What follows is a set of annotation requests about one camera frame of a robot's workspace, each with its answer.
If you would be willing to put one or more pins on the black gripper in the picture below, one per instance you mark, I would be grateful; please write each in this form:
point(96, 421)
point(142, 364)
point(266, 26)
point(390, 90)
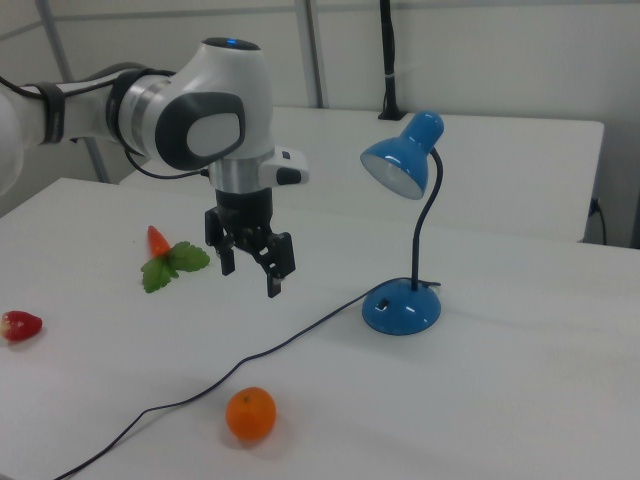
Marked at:
point(245, 212)

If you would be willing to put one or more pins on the blue desk lamp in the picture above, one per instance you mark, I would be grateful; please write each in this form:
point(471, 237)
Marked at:
point(400, 315)

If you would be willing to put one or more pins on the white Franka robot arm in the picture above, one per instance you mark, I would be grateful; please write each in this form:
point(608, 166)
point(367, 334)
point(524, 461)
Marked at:
point(220, 80)

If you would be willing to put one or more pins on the orange toy carrot with leaves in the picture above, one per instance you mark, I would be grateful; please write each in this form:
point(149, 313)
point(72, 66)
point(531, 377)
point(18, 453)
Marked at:
point(157, 242)

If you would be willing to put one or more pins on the orange mandarin fruit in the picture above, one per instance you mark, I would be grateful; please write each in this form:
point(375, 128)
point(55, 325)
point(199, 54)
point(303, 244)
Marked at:
point(251, 414)

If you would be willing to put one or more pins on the red toy strawberry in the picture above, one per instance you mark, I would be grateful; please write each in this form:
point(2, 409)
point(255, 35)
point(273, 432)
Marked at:
point(20, 326)

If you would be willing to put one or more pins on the white background table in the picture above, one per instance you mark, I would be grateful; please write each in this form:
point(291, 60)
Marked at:
point(500, 165)

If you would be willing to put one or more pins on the black camera stand pole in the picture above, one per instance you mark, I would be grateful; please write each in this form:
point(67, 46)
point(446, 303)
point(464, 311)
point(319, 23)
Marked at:
point(389, 60)

